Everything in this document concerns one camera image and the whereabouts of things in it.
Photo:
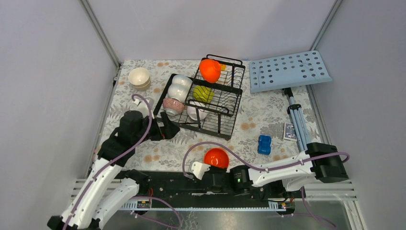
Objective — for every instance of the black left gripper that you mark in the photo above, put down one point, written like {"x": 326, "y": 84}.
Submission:
{"x": 167, "y": 131}

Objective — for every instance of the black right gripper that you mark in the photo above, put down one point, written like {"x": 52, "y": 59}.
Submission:
{"x": 212, "y": 168}

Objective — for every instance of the orange bowl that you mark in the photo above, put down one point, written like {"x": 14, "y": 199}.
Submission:
{"x": 210, "y": 70}
{"x": 217, "y": 157}

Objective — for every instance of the plain beige bowl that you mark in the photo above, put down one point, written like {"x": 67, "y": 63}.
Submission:
{"x": 143, "y": 87}

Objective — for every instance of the beige patterned bowl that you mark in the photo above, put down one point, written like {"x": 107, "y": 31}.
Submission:
{"x": 139, "y": 76}

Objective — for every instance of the black wire dish rack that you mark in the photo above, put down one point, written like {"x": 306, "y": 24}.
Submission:
{"x": 219, "y": 100}

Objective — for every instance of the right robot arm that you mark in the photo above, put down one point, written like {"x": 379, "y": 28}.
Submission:
{"x": 319, "y": 162}

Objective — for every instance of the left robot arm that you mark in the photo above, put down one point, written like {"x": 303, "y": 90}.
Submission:
{"x": 89, "y": 210}

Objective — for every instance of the white bowl in rack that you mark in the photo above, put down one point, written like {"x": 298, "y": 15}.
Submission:
{"x": 178, "y": 92}

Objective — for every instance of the yellow-green bowl in rack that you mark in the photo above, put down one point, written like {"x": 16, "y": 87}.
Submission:
{"x": 203, "y": 94}

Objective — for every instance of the pink patterned bowl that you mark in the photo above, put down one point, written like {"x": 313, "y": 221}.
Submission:
{"x": 172, "y": 106}

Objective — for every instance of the white bowl front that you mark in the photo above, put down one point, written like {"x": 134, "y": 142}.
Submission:
{"x": 196, "y": 111}

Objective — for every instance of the white bowl upper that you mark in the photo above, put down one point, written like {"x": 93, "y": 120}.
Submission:
{"x": 182, "y": 80}

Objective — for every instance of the blue toy car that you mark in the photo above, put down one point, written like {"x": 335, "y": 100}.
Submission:
{"x": 264, "y": 145}

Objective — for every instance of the floral table mat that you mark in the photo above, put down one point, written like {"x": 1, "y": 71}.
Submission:
{"x": 263, "y": 113}

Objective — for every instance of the blue card deck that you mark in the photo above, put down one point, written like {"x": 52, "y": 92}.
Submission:
{"x": 289, "y": 132}

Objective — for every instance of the blue tripod legs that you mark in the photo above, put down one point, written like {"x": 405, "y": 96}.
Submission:
{"x": 295, "y": 111}

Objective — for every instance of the blue perforated stand tray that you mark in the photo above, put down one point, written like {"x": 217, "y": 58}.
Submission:
{"x": 293, "y": 70}

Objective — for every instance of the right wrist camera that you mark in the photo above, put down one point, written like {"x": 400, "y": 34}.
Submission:
{"x": 198, "y": 169}

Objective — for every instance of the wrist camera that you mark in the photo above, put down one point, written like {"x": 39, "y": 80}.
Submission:
{"x": 198, "y": 169}
{"x": 143, "y": 108}

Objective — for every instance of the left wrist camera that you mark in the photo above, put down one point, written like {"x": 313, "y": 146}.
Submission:
{"x": 143, "y": 108}

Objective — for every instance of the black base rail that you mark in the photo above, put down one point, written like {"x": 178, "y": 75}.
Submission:
{"x": 182, "y": 192}

